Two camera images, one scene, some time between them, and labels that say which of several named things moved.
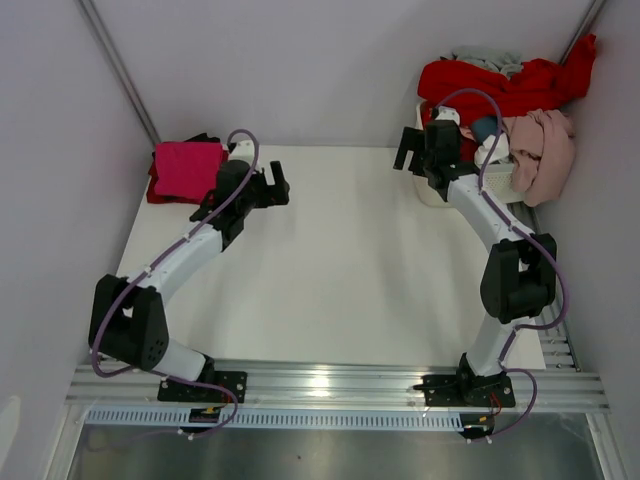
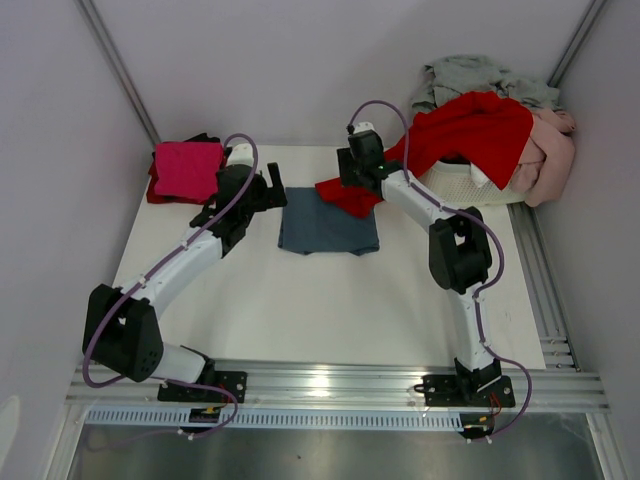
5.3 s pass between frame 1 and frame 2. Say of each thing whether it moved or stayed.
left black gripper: stayed
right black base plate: stayed
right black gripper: moved
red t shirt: moved
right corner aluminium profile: stayed
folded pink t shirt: stayed
